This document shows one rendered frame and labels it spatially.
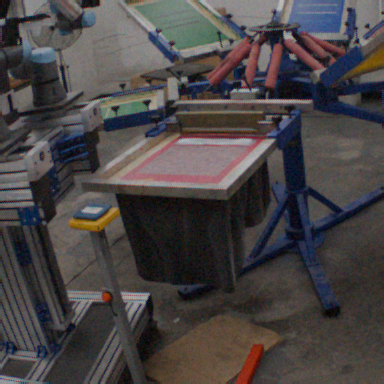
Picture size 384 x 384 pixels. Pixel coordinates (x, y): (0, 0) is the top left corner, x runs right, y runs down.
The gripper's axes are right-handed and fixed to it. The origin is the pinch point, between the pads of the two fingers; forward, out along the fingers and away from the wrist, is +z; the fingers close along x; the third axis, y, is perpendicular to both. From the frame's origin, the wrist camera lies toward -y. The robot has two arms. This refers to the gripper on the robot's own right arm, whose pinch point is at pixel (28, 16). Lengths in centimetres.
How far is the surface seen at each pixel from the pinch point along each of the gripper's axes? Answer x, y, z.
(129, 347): -45, 123, -26
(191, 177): -75, 63, -15
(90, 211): -38, 66, -28
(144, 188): -58, 63, -21
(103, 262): -40, 85, -27
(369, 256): -208, 141, 2
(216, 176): -79, 62, -6
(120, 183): -56, 62, -31
